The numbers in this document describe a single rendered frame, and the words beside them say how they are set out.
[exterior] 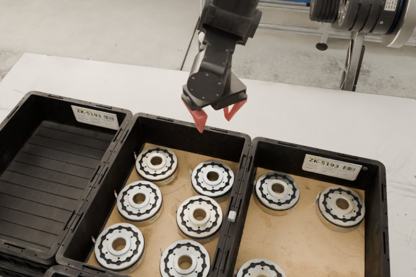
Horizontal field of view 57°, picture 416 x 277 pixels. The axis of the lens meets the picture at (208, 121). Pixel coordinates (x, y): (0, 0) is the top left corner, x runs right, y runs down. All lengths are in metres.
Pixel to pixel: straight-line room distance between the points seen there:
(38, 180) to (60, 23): 2.21
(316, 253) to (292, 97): 0.63
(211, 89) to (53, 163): 0.59
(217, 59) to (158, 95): 0.80
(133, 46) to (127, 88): 1.40
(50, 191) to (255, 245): 0.50
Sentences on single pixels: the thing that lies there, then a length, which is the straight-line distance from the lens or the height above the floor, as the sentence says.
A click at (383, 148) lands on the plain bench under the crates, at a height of 0.70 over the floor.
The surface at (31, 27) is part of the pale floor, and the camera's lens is 3.18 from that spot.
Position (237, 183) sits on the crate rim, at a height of 0.93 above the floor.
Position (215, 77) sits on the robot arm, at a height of 1.26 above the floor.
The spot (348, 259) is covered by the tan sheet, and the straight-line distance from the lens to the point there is 0.91.
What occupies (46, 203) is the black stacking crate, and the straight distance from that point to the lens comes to 1.00.
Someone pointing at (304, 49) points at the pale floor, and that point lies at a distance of 2.78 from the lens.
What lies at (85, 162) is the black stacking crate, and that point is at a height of 0.83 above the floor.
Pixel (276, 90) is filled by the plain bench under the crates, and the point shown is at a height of 0.70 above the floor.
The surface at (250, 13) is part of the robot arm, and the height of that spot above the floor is 1.33.
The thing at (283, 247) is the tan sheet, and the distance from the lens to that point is 0.89.
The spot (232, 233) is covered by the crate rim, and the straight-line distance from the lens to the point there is 0.78.
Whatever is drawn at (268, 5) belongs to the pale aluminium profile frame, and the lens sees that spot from 2.64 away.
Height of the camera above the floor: 1.63
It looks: 48 degrees down
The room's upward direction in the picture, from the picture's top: straight up
